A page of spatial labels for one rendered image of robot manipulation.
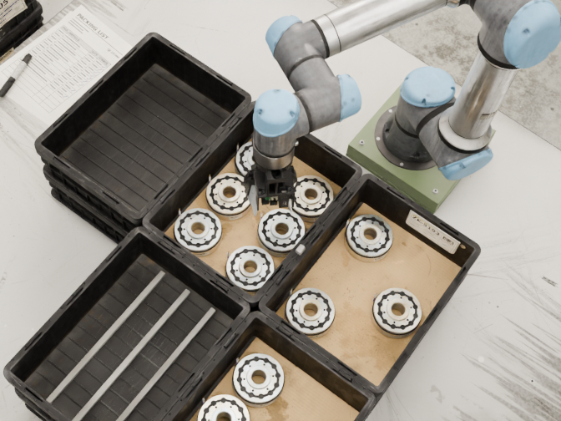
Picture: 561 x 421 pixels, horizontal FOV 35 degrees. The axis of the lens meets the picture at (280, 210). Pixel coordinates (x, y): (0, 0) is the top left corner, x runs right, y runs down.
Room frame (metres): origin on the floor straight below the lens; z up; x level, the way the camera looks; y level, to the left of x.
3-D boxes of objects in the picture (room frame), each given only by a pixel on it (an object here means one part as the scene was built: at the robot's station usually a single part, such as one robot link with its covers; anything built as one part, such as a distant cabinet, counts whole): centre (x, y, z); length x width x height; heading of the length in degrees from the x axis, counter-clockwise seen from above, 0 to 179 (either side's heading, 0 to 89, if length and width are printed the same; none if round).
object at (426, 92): (1.21, -0.29, 0.92); 0.13 x 0.12 x 0.14; 34
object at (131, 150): (1.05, 0.32, 0.87); 0.40 x 0.30 x 0.11; 151
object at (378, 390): (0.76, -0.20, 0.92); 0.40 x 0.30 x 0.02; 151
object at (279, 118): (0.85, 0.03, 1.30); 0.09 x 0.08 x 0.11; 124
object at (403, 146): (1.22, -0.29, 0.81); 0.15 x 0.15 x 0.10
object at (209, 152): (0.90, 0.06, 0.92); 0.40 x 0.30 x 0.02; 151
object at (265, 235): (0.87, -0.01, 0.86); 0.10 x 0.10 x 0.01
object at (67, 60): (1.32, 0.60, 0.70); 0.33 x 0.23 x 0.01; 150
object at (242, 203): (0.94, 0.12, 0.86); 0.10 x 0.10 x 0.01
